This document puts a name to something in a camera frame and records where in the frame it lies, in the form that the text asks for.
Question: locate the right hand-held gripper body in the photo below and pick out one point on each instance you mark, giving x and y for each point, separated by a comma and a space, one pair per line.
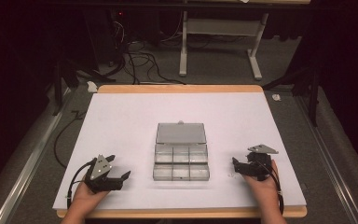
258, 165

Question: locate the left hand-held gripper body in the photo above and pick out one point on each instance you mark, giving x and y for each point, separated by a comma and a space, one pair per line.
101, 168

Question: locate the person's right hand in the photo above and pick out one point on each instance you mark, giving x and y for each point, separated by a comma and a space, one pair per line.
265, 188

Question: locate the person's left hand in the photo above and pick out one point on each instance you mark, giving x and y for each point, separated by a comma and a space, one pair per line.
87, 196

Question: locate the small clear piece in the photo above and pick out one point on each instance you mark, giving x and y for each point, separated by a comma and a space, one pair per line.
231, 175

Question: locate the white table sheet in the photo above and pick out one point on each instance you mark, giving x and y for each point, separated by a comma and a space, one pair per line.
130, 124

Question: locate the clear plastic compartment box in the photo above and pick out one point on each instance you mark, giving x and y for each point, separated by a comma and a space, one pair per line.
180, 155

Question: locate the white paper scrap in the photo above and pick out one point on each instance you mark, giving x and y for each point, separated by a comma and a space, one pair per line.
91, 86
276, 97

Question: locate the black metal stand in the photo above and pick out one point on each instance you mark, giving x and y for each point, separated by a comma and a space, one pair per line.
59, 90
313, 93

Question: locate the dark computer tower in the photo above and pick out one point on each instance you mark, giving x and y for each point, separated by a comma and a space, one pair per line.
118, 31

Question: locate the silver metal rail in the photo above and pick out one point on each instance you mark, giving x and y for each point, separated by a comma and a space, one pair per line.
28, 163
332, 155

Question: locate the white metal desk frame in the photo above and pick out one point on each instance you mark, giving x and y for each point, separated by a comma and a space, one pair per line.
220, 26

